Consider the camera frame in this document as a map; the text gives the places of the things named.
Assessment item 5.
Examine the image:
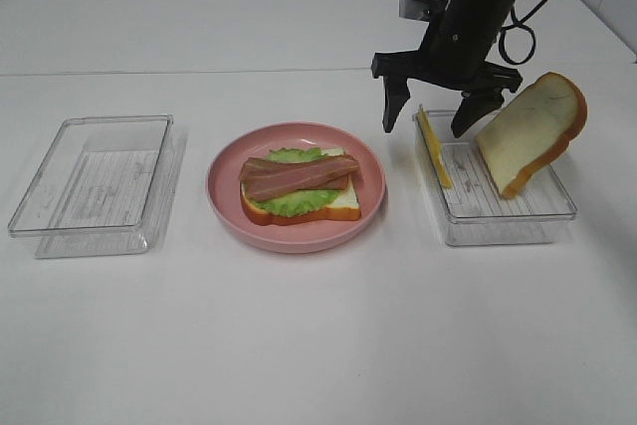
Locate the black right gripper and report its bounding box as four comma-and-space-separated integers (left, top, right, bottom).
371, 11, 522, 138

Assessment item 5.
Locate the white bread slice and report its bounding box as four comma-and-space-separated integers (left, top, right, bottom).
239, 147, 361, 226
476, 72, 588, 199

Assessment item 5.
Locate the green lettuce leaf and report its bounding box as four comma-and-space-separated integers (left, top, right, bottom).
240, 147, 358, 218

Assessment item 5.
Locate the pink bacon strip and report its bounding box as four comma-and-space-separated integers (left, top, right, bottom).
244, 154, 359, 201

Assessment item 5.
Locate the brown bacon strip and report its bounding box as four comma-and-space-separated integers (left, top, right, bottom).
239, 157, 349, 190

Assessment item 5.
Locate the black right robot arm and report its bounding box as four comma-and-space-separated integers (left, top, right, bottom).
371, 0, 522, 136

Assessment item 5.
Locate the yellow cheese slice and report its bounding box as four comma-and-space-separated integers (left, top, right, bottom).
416, 106, 454, 189

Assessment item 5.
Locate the clear right plastic tray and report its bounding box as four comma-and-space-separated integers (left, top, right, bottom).
412, 109, 577, 247

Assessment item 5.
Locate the clear plastic tray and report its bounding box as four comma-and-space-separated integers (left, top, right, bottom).
412, 109, 577, 247
8, 114, 180, 259

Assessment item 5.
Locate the pink round plate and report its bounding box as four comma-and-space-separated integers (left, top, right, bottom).
207, 122, 386, 254

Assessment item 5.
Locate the clear left plastic tray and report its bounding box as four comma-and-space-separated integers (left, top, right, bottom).
8, 114, 180, 259

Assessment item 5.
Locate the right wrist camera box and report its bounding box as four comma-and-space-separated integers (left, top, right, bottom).
398, 0, 449, 22

